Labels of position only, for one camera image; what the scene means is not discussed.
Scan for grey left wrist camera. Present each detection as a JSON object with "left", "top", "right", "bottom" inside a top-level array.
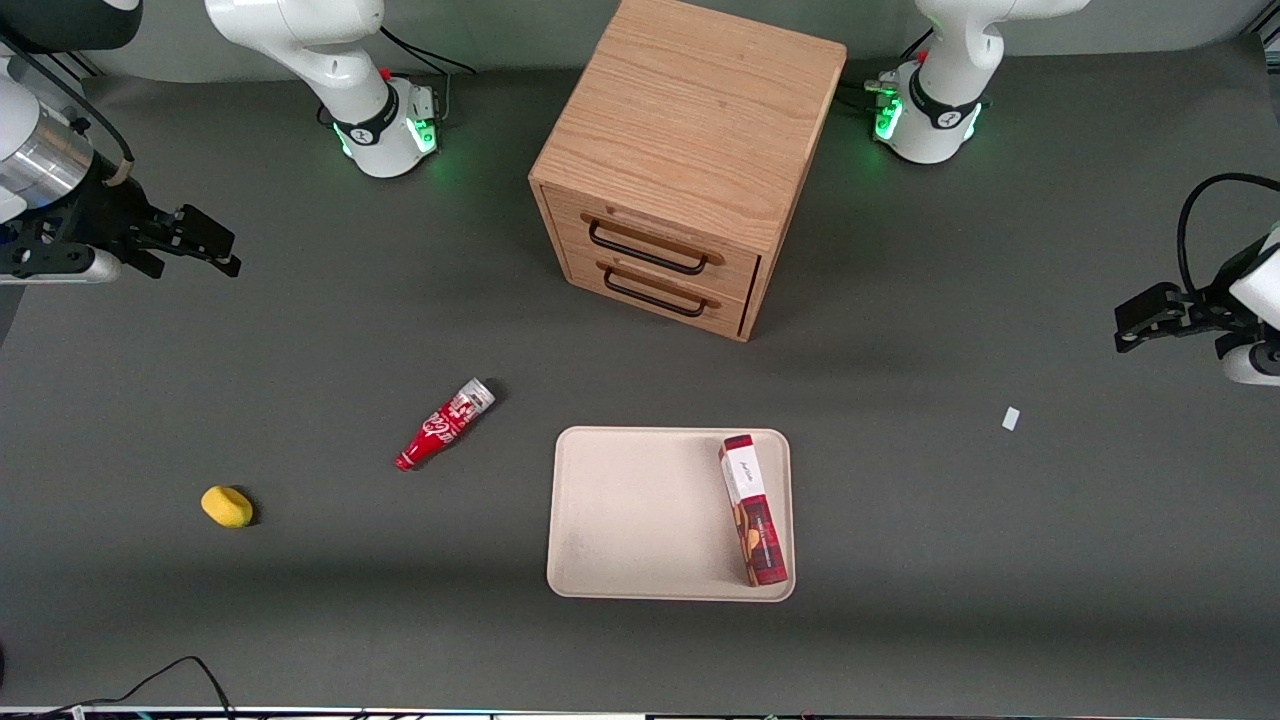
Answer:
[{"left": 1218, "top": 333, "right": 1280, "bottom": 387}]

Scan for black cable on floor edge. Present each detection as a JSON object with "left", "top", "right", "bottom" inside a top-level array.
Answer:
[{"left": 0, "top": 655, "right": 237, "bottom": 720}]

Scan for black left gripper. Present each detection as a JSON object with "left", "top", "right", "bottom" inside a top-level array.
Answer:
[{"left": 1114, "top": 240, "right": 1266, "bottom": 354}]

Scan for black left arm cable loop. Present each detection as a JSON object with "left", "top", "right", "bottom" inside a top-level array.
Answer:
[{"left": 1176, "top": 172, "right": 1280, "bottom": 297}]

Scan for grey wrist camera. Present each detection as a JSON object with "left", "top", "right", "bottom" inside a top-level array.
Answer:
[
  {"left": 0, "top": 247, "right": 123, "bottom": 287},
  {"left": 1218, "top": 333, "right": 1280, "bottom": 387}
]

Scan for black drawer handle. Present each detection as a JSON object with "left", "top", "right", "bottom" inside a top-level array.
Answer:
[
  {"left": 602, "top": 266, "right": 709, "bottom": 319},
  {"left": 588, "top": 220, "right": 709, "bottom": 276}
]

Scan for wooden drawer front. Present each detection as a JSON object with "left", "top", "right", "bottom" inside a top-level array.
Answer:
[
  {"left": 543, "top": 185, "right": 763, "bottom": 301},
  {"left": 560, "top": 245, "right": 753, "bottom": 337}
]

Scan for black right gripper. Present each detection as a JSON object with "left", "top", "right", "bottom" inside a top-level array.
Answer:
[{"left": 0, "top": 174, "right": 243, "bottom": 282}]

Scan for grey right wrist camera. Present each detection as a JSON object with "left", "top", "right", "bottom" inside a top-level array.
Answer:
[{"left": 0, "top": 247, "right": 123, "bottom": 287}]

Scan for black right base cable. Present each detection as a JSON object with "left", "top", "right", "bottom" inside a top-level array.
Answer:
[{"left": 378, "top": 24, "right": 480, "bottom": 123}]

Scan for red white cookie box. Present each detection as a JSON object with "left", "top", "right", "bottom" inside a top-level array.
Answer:
[{"left": 718, "top": 434, "right": 790, "bottom": 588}]

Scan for wooden drawer cabinet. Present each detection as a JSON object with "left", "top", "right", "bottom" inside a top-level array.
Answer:
[{"left": 528, "top": 0, "right": 849, "bottom": 344}]

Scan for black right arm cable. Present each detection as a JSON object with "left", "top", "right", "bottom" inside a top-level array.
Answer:
[{"left": 0, "top": 33, "right": 136, "bottom": 188}]

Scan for red coke bottle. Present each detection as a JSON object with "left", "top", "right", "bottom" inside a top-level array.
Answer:
[{"left": 394, "top": 377, "right": 497, "bottom": 473}]

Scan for beige plastic tray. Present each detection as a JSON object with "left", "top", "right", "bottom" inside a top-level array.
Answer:
[{"left": 546, "top": 426, "right": 797, "bottom": 603}]

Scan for yellow sponge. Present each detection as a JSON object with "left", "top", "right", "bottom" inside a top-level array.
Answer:
[{"left": 200, "top": 485, "right": 255, "bottom": 529}]

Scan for black left base cables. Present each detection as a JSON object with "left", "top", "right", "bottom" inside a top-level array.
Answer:
[{"left": 838, "top": 28, "right": 933, "bottom": 113}]

